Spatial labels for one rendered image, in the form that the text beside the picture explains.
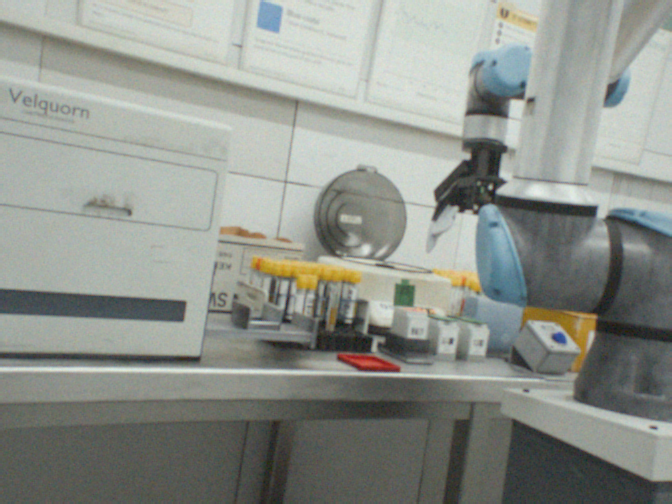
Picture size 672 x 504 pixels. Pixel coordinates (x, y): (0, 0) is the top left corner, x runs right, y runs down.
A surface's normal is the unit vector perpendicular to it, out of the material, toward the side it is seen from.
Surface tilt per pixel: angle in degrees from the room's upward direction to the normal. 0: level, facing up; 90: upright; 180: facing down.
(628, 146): 92
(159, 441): 90
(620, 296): 118
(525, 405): 90
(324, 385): 90
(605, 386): 72
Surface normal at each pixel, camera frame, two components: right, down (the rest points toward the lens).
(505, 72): 0.05, -0.01
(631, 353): -0.51, -0.37
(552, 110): -0.45, 0.07
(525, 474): -0.85, -0.11
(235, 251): 0.49, 0.18
